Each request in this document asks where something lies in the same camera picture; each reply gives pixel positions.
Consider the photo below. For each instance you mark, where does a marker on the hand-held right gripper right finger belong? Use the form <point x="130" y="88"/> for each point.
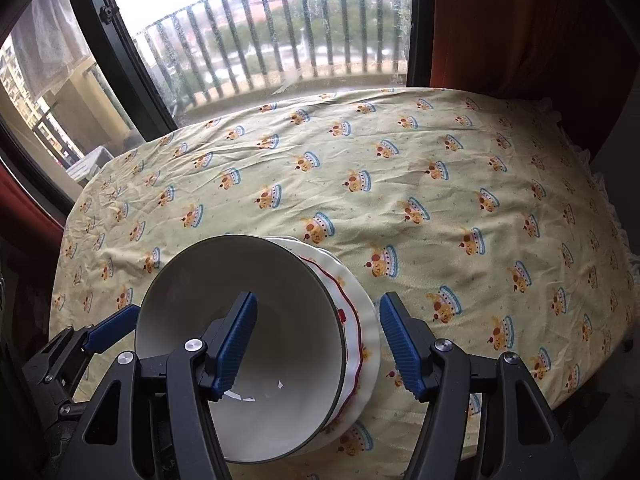
<point x="402" y="350"/>

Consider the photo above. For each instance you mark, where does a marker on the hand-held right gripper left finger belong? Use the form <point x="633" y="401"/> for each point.
<point x="232" y="350"/>

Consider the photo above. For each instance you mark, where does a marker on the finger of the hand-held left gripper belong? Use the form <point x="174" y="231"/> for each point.
<point x="112" y="327"/>

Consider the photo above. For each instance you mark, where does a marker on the white plate red trim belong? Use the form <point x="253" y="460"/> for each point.
<point x="367" y="325"/>

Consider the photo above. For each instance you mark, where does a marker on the small red-rimmed dish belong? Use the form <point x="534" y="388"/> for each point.
<point x="345" y="305"/>

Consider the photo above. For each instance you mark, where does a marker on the large beige dark-rimmed bowl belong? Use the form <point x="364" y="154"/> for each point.
<point x="280" y="290"/>

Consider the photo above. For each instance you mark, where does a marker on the red curtain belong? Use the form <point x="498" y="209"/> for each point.
<point x="500" y="25"/>
<point x="25" y="200"/>

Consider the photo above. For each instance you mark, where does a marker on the white plastic stool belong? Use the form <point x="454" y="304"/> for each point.
<point x="92" y="162"/>

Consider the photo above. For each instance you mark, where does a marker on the yellow printed tablecloth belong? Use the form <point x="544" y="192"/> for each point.
<point x="400" y="170"/>

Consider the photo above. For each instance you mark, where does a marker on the white hanging cloth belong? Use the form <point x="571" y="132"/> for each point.
<point x="45" y="35"/>

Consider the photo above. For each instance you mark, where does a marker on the black window latch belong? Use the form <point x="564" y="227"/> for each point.
<point x="105" y="13"/>

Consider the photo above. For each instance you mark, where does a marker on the balcony railing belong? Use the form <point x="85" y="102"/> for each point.
<point x="331" y="20"/>

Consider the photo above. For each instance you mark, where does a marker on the black window frame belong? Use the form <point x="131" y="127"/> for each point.
<point x="132" y="70"/>

